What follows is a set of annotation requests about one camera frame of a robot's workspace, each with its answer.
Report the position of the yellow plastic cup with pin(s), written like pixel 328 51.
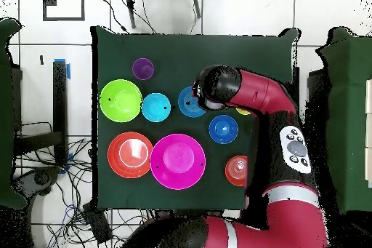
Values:
pixel 243 112

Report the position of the green covered side table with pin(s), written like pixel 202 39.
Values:
pixel 4 114
pixel 345 114

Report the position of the small cyan bowl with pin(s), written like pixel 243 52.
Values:
pixel 154 109

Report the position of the blue tape strip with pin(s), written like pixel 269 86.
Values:
pixel 68 71

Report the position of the medium blue bowl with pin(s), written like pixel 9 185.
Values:
pixel 184 111

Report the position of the black metal stand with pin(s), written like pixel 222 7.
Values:
pixel 59 99

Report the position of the black power strip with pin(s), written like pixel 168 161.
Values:
pixel 98 226

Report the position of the large red-orange bowl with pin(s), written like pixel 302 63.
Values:
pixel 116 157

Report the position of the large lime green bowl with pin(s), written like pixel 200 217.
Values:
pixel 121 107

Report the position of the purple plastic cup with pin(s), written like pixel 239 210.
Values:
pixel 143 70

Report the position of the small dark blue bowl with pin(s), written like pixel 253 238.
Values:
pixel 221 136

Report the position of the large pink bowl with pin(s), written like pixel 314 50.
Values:
pixel 177 157

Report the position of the dark green table cloth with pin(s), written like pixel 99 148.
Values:
pixel 174 53

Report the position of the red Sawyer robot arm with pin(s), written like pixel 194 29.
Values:
pixel 290 224

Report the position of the grey chair base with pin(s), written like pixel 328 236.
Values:
pixel 40 178

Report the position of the small orange bowl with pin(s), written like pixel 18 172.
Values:
pixel 235 173

